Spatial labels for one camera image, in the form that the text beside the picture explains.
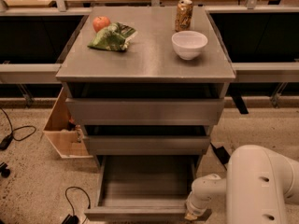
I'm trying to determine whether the grey bottom drawer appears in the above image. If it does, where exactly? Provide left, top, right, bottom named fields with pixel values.
left=85, top=156, right=196, bottom=222

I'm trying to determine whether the grey drawer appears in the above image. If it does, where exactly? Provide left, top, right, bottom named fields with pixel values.
left=85, top=156, right=196, bottom=222
left=66, top=98, right=224, bottom=125
left=83, top=136, right=210, bottom=155

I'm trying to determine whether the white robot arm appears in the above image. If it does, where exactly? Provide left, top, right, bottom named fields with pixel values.
left=185, top=145, right=299, bottom=224

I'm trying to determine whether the grey middle drawer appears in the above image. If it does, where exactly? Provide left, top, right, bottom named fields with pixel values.
left=83, top=136, right=210, bottom=155

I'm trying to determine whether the grey drawer cabinet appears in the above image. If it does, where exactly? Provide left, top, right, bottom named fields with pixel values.
left=55, top=6, right=236, bottom=170

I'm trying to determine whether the grey top drawer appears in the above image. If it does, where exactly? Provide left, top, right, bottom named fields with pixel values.
left=66, top=98, right=224, bottom=125

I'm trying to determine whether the black power adapter right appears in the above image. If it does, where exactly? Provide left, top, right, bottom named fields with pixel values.
left=211, top=144, right=230, bottom=165

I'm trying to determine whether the wooden box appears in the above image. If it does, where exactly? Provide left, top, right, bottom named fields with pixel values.
left=43, top=90, right=90, bottom=159

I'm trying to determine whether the white bowl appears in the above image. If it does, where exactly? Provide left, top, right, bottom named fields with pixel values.
left=172, top=31, right=208, bottom=60

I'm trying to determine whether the black caster wheel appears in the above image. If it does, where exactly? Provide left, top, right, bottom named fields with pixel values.
left=0, top=162, right=10, bottom=178

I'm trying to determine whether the green chip bag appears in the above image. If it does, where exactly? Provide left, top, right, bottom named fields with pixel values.
left=88, top=22, right=137, bottom=51

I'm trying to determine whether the orange soda can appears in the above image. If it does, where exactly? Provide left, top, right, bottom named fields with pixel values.
left=175, top=0, right=193, bottom=32

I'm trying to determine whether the red apple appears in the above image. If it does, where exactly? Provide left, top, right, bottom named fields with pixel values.
left=93, top=16, right=110, bottom=32

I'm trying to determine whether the black cable bottom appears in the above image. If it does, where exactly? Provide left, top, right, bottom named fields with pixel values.
left=61, top=186, right=92, bottom=224

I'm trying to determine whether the black cable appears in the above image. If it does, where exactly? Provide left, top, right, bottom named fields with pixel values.
left=0, top=108, right=37, bottom=151
left=61, top=186, right=92, bottom=224

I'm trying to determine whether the grey rail right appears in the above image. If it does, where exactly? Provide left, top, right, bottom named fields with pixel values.
left=232, top=62, right=299, bottom=83

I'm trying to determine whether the grey rail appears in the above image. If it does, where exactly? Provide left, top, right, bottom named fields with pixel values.
left=232, top=62, right=299, bottom=83
left=0, top=63, right=61, bottom=84

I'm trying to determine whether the black cable left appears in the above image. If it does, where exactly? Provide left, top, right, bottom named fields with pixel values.
left=0, top=108, right=37, bottom=151

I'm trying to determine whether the grey rail left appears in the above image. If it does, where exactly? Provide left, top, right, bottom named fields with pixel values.
left=0, top=63, right=61, bottom=84

